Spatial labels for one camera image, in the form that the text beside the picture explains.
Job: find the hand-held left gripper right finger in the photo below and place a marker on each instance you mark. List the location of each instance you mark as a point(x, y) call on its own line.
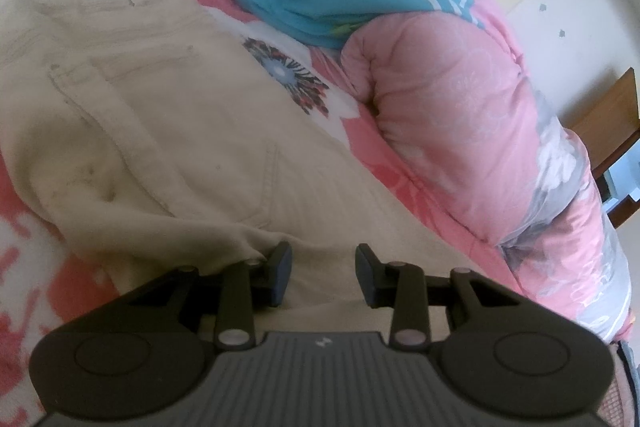
point(365, 277)

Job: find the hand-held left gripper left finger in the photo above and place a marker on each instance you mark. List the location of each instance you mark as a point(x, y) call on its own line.
point(282, 274)

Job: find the beige pants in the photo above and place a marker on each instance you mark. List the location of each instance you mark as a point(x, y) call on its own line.
point(175, 132)

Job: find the pink floral bed sheet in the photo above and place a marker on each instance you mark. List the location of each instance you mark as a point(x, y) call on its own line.
point(390, 167)

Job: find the pink grey floral quilt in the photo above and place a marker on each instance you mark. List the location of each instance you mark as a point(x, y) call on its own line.
point(475, 117)

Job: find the brown wooden furniture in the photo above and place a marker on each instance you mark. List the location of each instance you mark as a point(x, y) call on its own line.
point(615, 122)

